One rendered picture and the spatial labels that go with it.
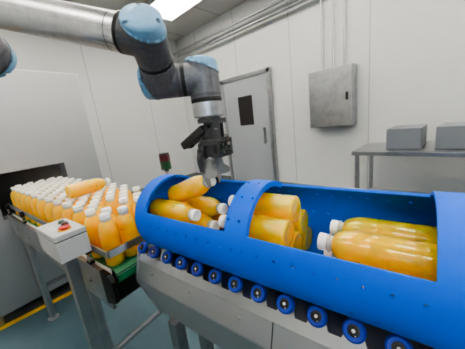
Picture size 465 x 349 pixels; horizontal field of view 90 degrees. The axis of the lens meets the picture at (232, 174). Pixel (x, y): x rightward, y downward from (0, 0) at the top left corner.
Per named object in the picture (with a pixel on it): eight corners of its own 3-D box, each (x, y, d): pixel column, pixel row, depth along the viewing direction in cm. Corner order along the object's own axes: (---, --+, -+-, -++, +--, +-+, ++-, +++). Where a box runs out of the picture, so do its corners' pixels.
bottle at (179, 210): (168, 204, 93) (203, 210, 82) (159, 220, 89) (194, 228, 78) (156, 194, 88) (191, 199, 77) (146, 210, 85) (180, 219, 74)
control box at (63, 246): (61, 264, 79) (52, 237, 77) (42, 251, 91) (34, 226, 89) (92, 250, 87) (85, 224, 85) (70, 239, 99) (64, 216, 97)
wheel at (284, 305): (290, 291, 56) (293, 291, 58) (273, 294, 58) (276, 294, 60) (295, 313, 54) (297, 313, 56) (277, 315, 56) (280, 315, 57)
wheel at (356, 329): (360, 317, 47) (362, 316, 49) (338, 318, 49) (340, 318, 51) (369, 344, 45) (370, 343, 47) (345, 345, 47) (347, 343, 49)
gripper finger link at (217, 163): (229, 184, 76) (223, 157, 72) (215, 183, 79) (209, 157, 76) (234, 180, 78) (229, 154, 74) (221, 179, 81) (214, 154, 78)
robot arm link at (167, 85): (133, 51, 62) (180, 47, 63) (146, 84, 73) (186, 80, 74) (133, 77, 59) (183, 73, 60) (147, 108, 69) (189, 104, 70)
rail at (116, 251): (110, 258, 90) (108, 251, 89) (108, 257, 90) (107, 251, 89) (187, 217, 120) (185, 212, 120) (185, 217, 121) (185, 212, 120)
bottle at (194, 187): (170, 205, 87) (203, 193, 75) (165, 186, 87) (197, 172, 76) (185, 201, 92) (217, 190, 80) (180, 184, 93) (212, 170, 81)
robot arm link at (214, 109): (185, 104, 69) (207, 104, 77) (187, 121, 70) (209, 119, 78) (207, 100, 64) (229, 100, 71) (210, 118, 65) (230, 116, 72)
